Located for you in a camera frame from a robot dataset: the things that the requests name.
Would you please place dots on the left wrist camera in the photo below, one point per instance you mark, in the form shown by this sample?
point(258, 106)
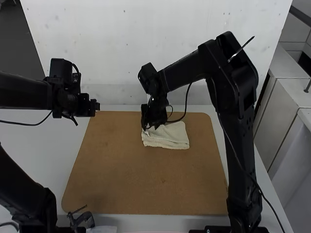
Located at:
point(59, 68)

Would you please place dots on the cork mat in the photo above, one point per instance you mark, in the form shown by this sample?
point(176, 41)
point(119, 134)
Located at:
point(133, 174)

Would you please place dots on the pale towel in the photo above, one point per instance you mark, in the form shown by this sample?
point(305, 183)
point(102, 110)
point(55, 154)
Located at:
point(167, 138)

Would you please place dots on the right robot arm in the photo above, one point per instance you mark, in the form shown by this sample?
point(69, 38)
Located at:
point(233, 80)

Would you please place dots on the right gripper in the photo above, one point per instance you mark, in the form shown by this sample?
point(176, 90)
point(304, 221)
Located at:
point(158, 111)

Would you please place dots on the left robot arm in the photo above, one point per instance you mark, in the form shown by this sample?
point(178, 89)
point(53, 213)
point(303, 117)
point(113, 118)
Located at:
point(24, 89)

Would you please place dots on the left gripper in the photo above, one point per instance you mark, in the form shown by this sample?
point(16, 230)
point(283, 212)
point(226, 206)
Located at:
point(73, 102)

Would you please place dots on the black clamp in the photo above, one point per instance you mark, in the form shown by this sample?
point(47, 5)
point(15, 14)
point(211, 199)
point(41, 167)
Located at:
point(85, 218)

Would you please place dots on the white cabinet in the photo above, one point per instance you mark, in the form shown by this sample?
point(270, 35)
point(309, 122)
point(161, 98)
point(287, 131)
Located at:
point(289, 116)

